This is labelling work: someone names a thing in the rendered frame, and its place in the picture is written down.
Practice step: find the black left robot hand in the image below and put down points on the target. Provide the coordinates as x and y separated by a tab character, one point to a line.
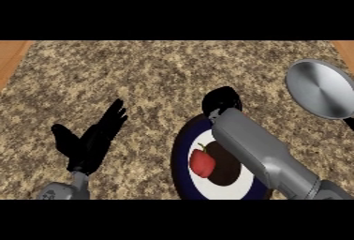
94	142

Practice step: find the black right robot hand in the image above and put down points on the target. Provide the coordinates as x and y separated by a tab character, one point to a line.
221	98

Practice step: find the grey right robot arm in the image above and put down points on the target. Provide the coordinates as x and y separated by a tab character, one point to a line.
267	153

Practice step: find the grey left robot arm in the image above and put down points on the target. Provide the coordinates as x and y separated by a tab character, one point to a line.
69	189

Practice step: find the silver frying pan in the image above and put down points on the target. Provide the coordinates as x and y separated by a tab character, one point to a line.
320	89

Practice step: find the blue and white plate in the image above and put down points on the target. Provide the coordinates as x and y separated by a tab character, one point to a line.
215	186

